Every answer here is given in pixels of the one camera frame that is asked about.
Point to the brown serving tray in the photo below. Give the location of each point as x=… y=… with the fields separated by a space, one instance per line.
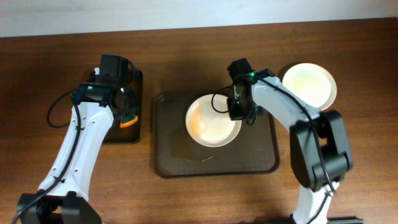
x=176 y=154

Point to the green orange sponge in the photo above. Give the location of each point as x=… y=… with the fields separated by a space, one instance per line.
x=128 y=120

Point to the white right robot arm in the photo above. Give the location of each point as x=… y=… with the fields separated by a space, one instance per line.
x=320 y=155

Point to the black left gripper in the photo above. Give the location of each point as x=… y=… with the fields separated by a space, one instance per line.
x=127 y=109

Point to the black water basin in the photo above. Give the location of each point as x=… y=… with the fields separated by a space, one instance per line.
x=133 y=133

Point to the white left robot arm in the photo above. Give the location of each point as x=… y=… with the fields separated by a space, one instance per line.
x=62 y=197

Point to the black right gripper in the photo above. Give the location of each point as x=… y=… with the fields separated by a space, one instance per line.
x=236 y=112

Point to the cream plate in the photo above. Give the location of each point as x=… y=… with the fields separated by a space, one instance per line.
x=311 y=83
x=208 y=127

